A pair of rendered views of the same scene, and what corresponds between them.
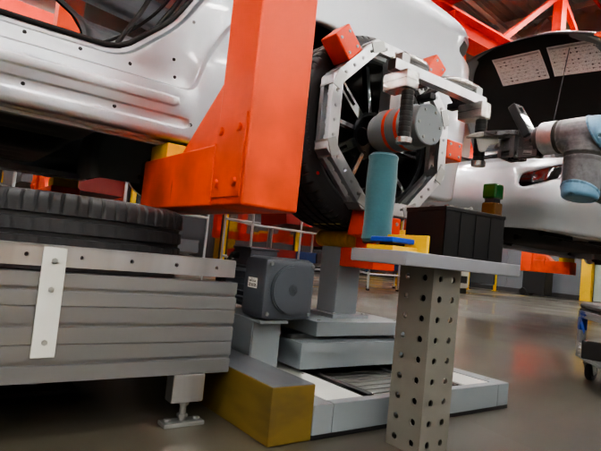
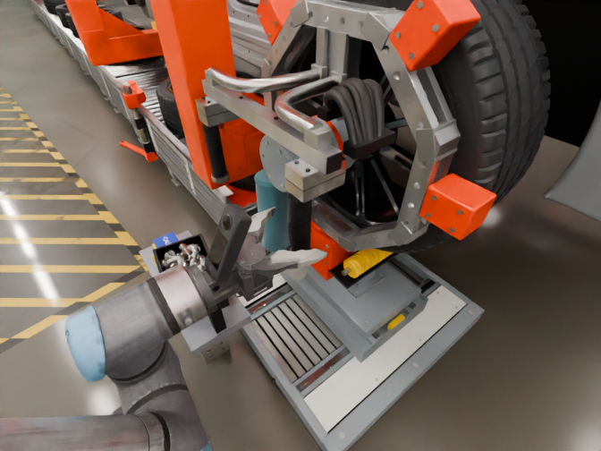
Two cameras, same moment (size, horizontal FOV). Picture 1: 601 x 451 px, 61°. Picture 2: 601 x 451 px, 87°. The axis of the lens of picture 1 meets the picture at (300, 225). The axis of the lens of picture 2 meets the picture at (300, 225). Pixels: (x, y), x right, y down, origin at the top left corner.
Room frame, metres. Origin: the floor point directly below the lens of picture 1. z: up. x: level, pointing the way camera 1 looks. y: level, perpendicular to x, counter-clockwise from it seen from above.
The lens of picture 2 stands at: (1.57, -0.95, 1.21)
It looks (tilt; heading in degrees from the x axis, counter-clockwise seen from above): 42 degrees down; 89
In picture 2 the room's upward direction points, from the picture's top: straight up
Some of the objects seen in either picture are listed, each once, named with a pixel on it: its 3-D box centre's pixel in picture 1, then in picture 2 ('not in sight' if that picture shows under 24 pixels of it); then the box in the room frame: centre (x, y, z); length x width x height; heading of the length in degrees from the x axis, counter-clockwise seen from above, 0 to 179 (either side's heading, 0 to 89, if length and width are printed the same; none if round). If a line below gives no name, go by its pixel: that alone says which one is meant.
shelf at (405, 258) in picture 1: (439, 262); (190, 283); (1.25, -0.35, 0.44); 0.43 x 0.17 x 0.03; 126
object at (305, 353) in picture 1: (327, 342); (350, 285); (1.79, -0.13, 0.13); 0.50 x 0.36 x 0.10; 126
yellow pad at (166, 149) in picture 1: (179, 156); not in sight; (1.69, 0.42, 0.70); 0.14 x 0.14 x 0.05; 36
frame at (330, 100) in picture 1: (387, 131); (335, 141); (1.67, -0.25, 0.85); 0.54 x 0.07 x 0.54; 126
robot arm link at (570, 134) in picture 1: (581, 135); (123, 328); (1.33, -0.71, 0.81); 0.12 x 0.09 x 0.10; 36
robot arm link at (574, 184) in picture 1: (582, 177); (147, 370); (1.33, -0.72, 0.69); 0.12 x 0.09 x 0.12; 123
